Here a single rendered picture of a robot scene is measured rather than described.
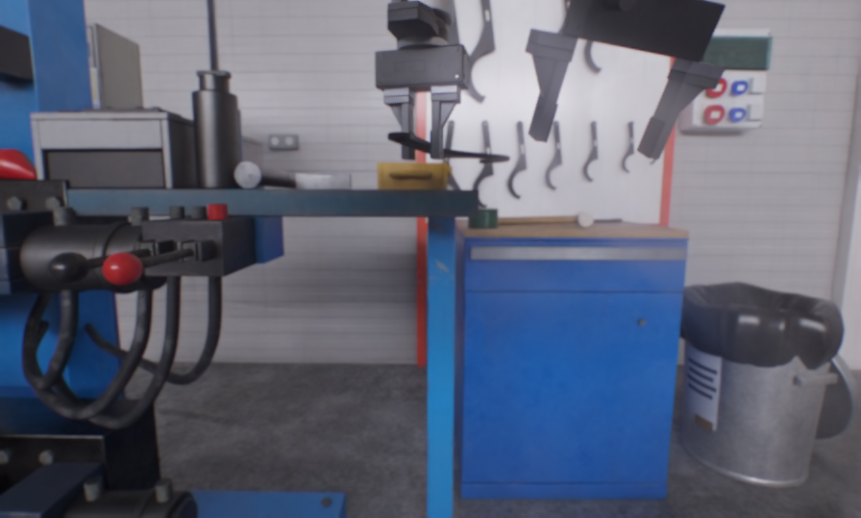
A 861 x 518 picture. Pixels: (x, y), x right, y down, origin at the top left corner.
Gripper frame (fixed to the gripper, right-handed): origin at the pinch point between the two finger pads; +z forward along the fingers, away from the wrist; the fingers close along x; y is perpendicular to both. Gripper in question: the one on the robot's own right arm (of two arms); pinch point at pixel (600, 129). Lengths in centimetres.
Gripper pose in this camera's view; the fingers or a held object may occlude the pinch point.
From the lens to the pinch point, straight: 51.4
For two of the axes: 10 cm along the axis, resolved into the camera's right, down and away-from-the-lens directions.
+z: -1.7, 8.5, 5.0
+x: 9.8, 1.0, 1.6
